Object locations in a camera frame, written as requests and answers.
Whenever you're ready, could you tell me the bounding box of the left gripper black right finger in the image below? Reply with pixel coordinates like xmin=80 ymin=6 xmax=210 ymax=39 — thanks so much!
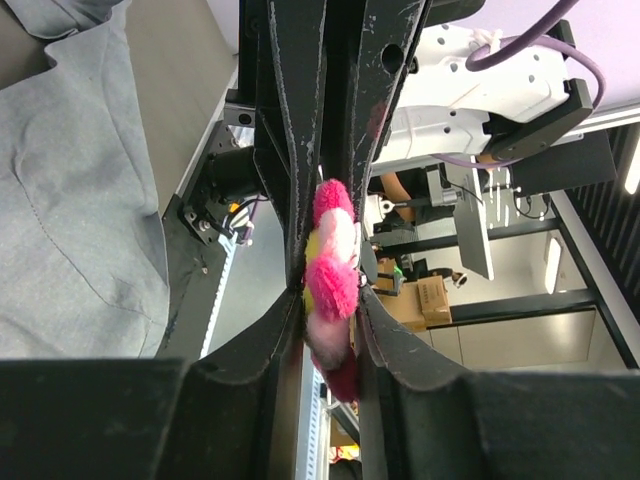
xmin=357 ymin=288 xmax=639 ymax=479

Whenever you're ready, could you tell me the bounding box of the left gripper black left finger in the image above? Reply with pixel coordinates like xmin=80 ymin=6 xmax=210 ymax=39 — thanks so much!
xmin=1 ymin=290 xmax=303 ymax=479

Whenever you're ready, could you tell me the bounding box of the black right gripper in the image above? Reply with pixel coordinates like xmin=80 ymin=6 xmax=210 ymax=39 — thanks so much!
xmin=235 ymin=0 xmax=486 ymax=291

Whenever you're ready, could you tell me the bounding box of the grey button-up shirt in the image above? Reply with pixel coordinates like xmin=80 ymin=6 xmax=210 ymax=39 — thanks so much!
xmin=1 ymin=1 xmax=169 ymax=358

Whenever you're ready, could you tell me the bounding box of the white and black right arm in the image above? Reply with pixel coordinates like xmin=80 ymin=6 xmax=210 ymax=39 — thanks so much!
xmin=233 ymin=1 xmax=599 ymax=279

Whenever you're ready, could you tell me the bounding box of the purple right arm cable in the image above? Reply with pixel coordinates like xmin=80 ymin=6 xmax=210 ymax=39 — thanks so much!
xmin=429 ymin=0 xmax=609 ymax=169

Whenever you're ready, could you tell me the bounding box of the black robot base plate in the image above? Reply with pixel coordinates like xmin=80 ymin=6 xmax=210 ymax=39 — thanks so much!
xmin=157 ymin=120 xmax=267 ymax=361

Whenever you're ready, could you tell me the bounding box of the grey slotted cable duct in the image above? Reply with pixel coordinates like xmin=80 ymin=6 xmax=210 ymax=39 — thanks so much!
xmin=199 ymin=231 xmax=238 ymax=359

